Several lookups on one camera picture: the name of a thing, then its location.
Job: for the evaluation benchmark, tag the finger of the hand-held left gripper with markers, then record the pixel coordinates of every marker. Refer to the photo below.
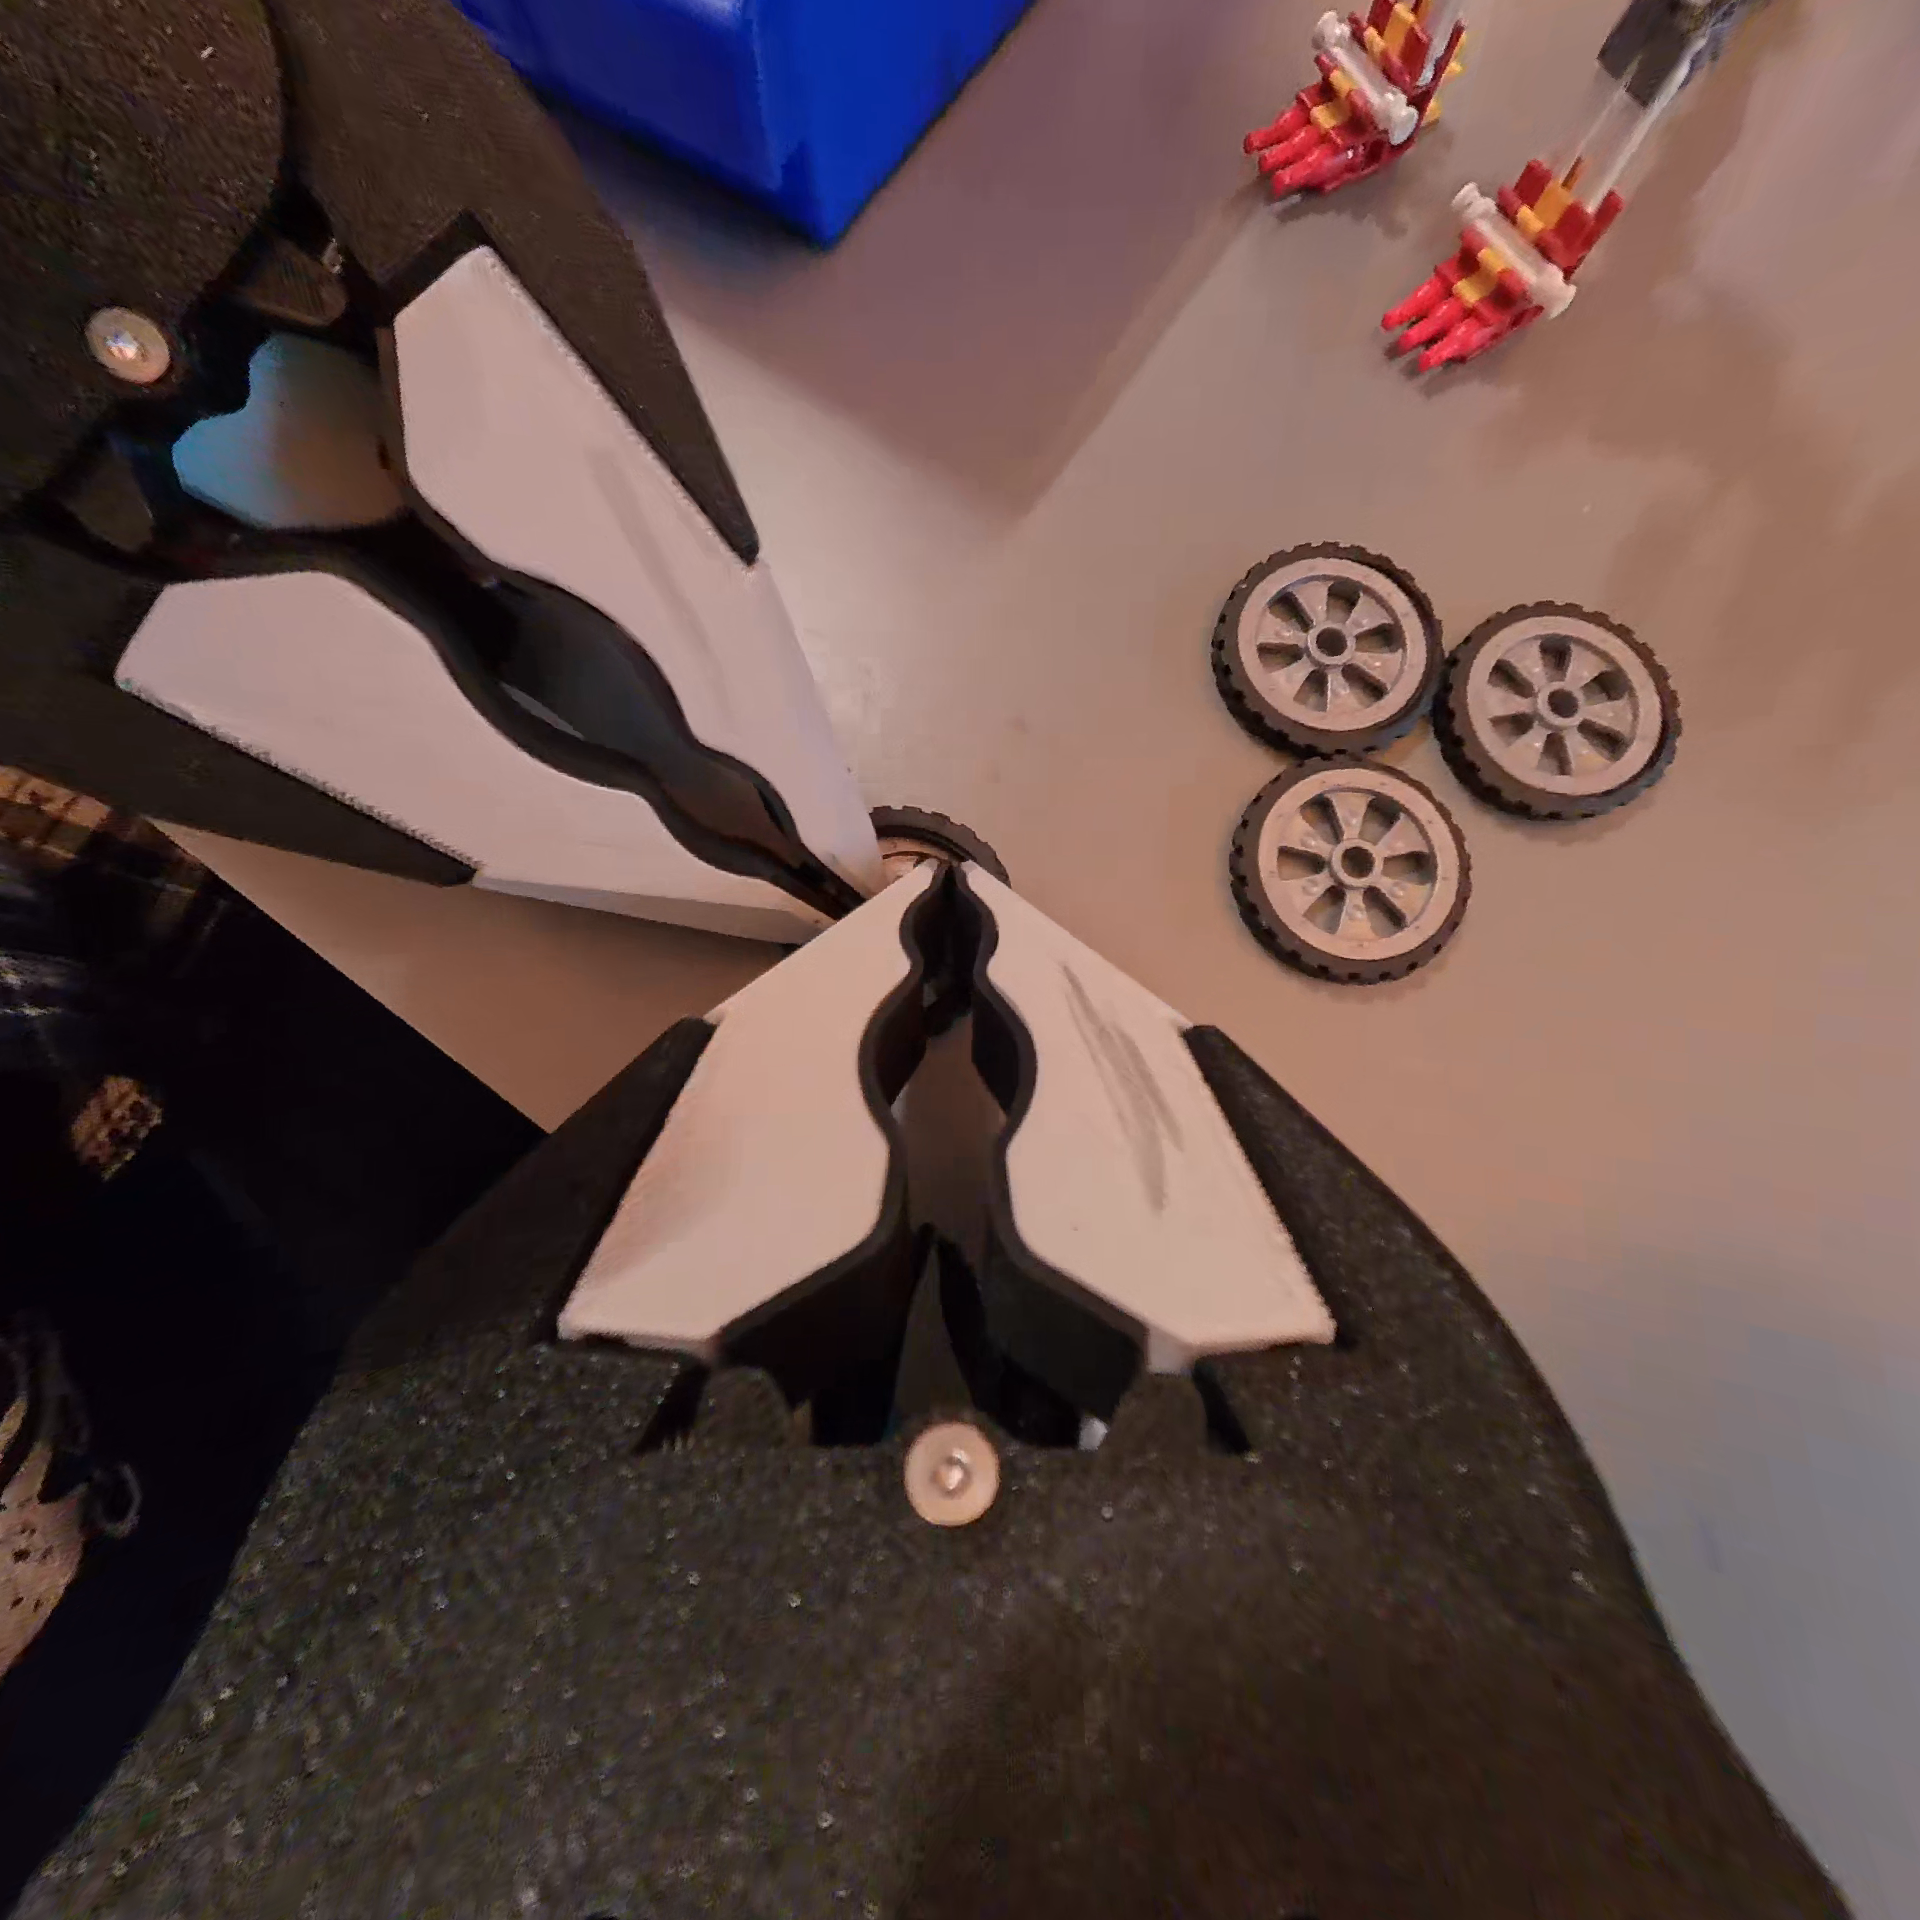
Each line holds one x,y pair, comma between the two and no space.
345,704
570,451

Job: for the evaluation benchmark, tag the person's dark printed t-shirt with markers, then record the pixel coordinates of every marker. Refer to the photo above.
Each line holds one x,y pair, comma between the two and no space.
61,1575

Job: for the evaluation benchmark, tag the grey toy wheel black tyre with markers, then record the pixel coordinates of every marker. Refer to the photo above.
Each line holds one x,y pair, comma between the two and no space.
938,830
1274,615
1500,674
1299,900

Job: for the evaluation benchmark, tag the person's plaid shirt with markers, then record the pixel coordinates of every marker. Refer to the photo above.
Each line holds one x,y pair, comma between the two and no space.
91,900

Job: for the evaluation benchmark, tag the colourful construction toy figure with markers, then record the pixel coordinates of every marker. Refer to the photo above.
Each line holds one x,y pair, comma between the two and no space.
1485,271

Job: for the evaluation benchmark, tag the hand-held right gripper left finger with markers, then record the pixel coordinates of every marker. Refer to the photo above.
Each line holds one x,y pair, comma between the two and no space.
750,1170

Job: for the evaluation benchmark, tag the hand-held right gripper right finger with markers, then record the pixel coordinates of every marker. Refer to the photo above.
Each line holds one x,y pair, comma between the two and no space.
1154,1184

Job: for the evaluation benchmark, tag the blue plastic bin white tag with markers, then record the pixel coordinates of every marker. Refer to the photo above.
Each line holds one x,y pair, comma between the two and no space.
780,90

